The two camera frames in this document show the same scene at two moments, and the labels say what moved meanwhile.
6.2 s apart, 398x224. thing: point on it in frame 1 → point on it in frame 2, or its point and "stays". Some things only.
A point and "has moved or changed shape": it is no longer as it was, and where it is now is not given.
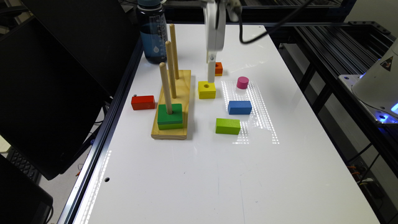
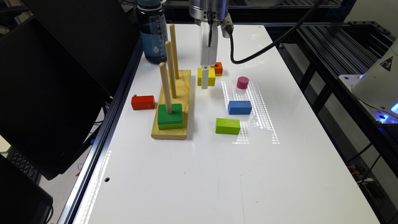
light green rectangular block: x=227 y=126 stays
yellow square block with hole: x=206 y=90 has moved or changed shape
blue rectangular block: x=239 y=107 stays
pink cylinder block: x=242 y=83 stays
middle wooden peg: x=168 y=48 stays
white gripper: x=215 y=14 → x=209 y=55
